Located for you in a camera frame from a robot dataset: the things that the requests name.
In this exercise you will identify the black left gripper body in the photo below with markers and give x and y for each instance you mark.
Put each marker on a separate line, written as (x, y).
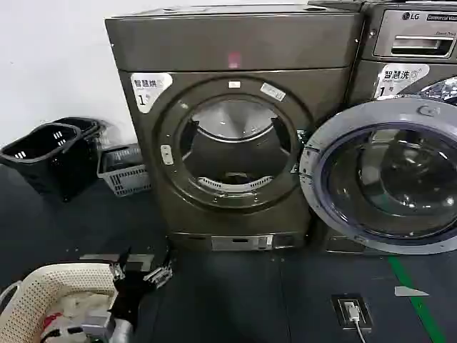
(128, 294)

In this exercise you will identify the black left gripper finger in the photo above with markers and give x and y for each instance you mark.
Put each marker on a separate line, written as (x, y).
(160, 275)
(120, 266)

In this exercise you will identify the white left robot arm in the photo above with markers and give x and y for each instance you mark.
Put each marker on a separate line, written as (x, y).
(107, 327)

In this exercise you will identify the white garment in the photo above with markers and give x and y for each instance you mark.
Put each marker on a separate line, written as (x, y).
(73, 303)

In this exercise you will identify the cream perforated laundry basket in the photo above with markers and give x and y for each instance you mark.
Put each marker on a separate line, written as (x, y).
(53, 282)

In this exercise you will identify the red garment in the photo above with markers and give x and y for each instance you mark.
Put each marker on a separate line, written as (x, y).
(53, 318)

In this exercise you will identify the grey plastic slotted basket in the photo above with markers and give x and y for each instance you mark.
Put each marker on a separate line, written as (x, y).
(125, 177)

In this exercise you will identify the dark garment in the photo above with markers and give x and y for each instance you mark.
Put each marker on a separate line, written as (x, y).
(236, 177)

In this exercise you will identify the black plastic laundry basket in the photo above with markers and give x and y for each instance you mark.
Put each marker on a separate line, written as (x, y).
(43, 160)
(91, 125)

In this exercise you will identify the black floor socket box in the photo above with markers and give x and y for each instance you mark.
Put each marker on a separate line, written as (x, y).
(351, 311)

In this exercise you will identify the dark grey front-load dryer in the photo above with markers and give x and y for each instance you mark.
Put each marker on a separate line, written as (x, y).
(232, 43)

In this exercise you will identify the round glass dryer door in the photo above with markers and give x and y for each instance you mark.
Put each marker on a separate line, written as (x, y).
(389, 178)

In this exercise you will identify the grey triangular floor sticker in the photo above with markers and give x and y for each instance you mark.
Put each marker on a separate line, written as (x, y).
(408, 291)

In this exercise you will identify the green floor tape stripe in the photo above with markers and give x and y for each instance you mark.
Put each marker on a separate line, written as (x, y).
(414, 303)

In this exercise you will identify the dark grey washing machine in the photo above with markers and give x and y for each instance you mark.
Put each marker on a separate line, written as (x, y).
(400, 25)

